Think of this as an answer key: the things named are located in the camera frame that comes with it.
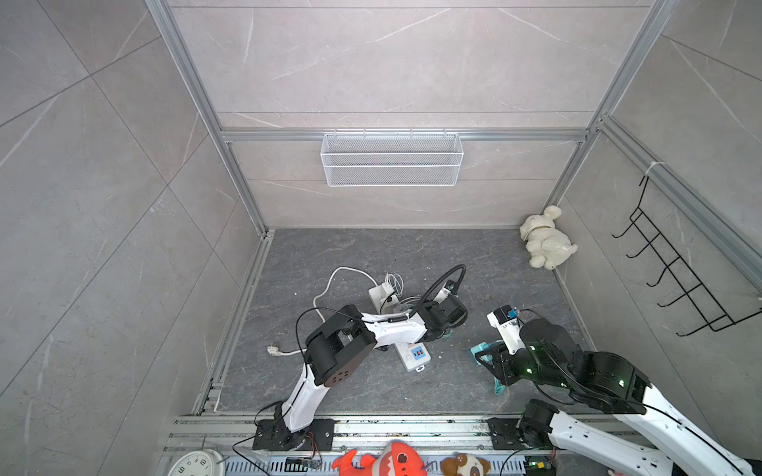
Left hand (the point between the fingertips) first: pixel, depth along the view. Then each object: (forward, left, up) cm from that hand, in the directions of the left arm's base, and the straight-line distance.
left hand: (439, 302), depth 92 cm
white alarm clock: (-39, +61, -2) cm, 72 cm away
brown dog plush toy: (-42, 0, -2) cm, 42 cm away
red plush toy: (-40, +17, +2) cm, 44 cm away
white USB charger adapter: (+1, +18, +2) cm, 18 cm away
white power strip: (-16, +9, -2) cm, 18 cm away
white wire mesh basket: (+43, +13, +24) cm, 51 cm away
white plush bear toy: (+19, -42, +4) cm, 46 cm away
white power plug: (-13, +50, -2) cm, 51 cm away
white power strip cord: (+13, +37, -6) cm, 39 cm away
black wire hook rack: (-22, -49, +28) cm, 60 cm away
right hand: (-22, -4, +15) cm, 27 cm away
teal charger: (-22, -3, +18) cm, 28 cm away
